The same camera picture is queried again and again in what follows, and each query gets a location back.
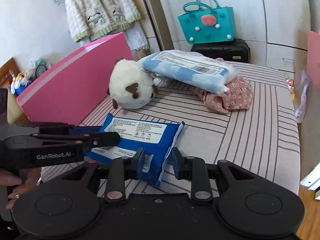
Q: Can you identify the person's left hand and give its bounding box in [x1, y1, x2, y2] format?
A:
[1, 167, 41, 210]

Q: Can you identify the striped mattress cover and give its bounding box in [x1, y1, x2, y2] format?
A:
[39, 61, 301, 197]

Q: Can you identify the black suitcase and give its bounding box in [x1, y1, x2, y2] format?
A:
[191, 38, 251, 63]

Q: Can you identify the light blue tissue pack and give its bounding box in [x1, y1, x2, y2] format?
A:
[138, 50, 239, 94]

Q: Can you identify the wooden nightstand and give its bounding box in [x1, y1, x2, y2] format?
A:
[0, 58, 27, 124]

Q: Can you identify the teal tote bag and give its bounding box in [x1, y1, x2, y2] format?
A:
[178, 0, 236, 44]

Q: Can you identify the white cat plush toy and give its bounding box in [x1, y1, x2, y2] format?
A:
[107, 59, 158, 109]

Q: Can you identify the dark blue wipes pack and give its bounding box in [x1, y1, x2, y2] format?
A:
[71, 113, 185, 187]

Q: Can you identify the pink storage box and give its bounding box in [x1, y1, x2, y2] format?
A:
[16, 33, 132, 125]

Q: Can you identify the white green knit cardigan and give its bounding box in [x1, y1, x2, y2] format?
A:
[65, 0, 141, 42]

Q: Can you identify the pink floral cloth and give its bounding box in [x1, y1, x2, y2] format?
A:
[193, 63, 253, 114]

